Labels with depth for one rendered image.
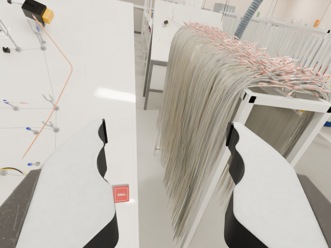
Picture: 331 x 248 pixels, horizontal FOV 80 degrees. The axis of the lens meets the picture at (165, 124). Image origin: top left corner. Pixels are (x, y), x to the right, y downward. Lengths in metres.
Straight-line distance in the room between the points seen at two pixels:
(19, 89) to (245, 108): 0.73
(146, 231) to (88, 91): 1.41
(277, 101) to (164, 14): 3.06
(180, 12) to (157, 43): 0.70
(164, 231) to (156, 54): 2.43
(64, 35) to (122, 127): 0.38
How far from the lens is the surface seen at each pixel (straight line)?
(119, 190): 0.69
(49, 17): 0.79
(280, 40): 3.86
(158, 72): 3.24
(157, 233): 1.91
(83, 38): 0.84
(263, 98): 0.74
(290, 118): 1.05
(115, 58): 0.81
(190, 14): 3.79
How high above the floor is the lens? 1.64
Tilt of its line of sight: 31 degrees down
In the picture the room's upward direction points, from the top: 12 degrees clockwise
